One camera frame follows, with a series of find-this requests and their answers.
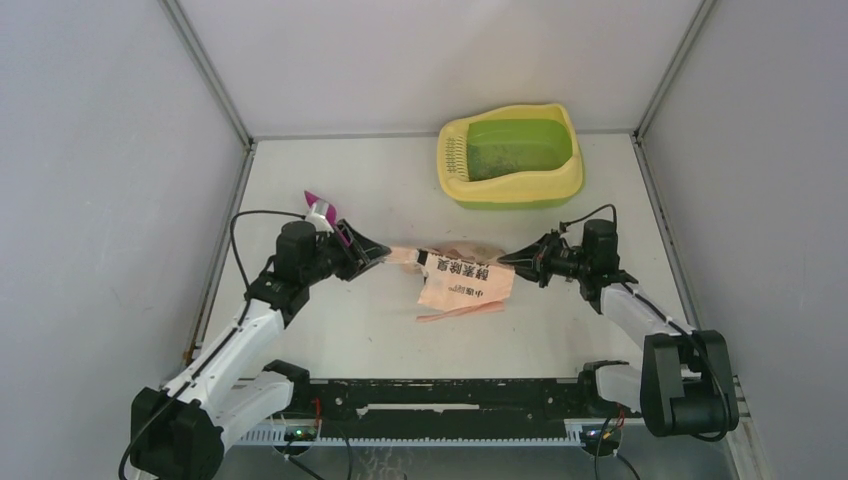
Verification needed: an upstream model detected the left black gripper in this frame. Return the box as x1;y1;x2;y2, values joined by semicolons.
301;219;390;286

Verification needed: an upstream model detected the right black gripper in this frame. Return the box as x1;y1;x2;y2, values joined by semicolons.
498;229;592;287

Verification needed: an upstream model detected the magenta plastic scoop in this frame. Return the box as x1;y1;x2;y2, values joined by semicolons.
304;190;343;241

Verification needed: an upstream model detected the pink cat litter bag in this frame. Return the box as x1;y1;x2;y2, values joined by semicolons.
384;242;516;323

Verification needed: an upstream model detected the yellow green litter box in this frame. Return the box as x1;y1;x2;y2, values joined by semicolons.
436;103;585;210

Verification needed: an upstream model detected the green cat litter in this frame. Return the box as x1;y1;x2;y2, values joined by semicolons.
467;139;573;182

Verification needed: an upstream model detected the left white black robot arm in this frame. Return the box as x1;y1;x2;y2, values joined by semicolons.
117;219;391;479

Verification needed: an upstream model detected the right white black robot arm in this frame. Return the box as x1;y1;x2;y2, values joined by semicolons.
497;219;740;442

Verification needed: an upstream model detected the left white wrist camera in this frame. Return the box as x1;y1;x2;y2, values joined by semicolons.
305;200;336;232

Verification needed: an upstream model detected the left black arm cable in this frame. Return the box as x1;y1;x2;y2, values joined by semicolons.
117;209;309;480

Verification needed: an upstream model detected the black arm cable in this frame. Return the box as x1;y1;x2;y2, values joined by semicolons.
559;203;741;444
117;209;309;480

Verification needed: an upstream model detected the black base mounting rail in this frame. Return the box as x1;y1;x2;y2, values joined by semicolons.
285;378;635;438

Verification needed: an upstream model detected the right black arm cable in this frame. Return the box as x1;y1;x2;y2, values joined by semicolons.
559;203;741;444

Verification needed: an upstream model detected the white slotted cable duct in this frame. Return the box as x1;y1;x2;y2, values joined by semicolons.
235;424;585;447

